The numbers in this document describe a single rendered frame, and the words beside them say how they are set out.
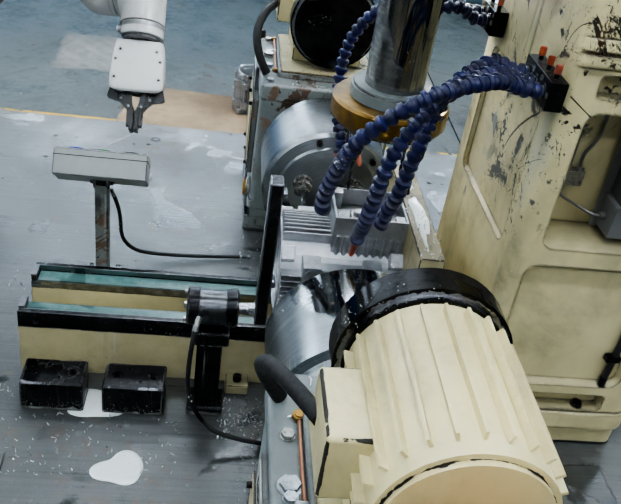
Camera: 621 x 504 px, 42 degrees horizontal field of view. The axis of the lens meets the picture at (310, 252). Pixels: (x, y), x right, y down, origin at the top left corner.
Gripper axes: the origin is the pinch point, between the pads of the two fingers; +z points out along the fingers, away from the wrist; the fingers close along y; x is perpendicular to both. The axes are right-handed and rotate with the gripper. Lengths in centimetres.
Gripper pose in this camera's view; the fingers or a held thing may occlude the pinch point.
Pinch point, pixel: (134, 121)
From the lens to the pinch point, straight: 157.2
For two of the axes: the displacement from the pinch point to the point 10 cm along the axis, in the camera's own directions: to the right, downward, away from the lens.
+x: -1.1, 0.6, 9.9
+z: -0.7, 10.0, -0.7
